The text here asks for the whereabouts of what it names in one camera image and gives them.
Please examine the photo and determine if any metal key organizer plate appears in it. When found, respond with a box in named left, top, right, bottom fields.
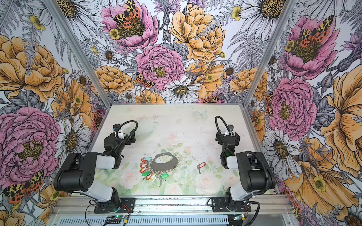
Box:
left=148, top=152, right=179, bottom=174

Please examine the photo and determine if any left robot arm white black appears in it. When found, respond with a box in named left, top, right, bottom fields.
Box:
left=53, top=130, right=135, bottom=212

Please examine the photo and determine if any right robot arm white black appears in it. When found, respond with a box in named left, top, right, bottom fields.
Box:
left=214, top=132, right=276, bottom=212

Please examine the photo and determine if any loose key with red tag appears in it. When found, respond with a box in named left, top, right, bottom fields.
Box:
left=197, top=162, right=206, bottom=174

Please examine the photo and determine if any green key tag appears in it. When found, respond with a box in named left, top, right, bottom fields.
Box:
left=160, top=173, right=169, bottom=179

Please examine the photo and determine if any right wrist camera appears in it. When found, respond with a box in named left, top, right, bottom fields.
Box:
left=228, top=124, right=234, bottom=133

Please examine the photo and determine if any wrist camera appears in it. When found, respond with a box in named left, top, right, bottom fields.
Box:
left=113, top=124, right=122, bottom=132
left=228, top=124, right=234, bottom=133

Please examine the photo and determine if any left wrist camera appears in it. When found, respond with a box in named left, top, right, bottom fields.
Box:
left=113, top=124, right=122, bottom=132

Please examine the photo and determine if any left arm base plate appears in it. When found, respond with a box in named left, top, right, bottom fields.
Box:
left=94, top=197, right=136, bottom=214

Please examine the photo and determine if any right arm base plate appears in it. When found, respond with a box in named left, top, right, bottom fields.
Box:
left=207, top=196, right=251, bottom=213

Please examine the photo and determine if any aluminium front rail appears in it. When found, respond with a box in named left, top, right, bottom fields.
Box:
left=52, top=195, right=292, bottom=217

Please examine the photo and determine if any white vented cable duct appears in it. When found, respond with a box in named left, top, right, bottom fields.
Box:
left=54, top=215, right=229, bottom=226

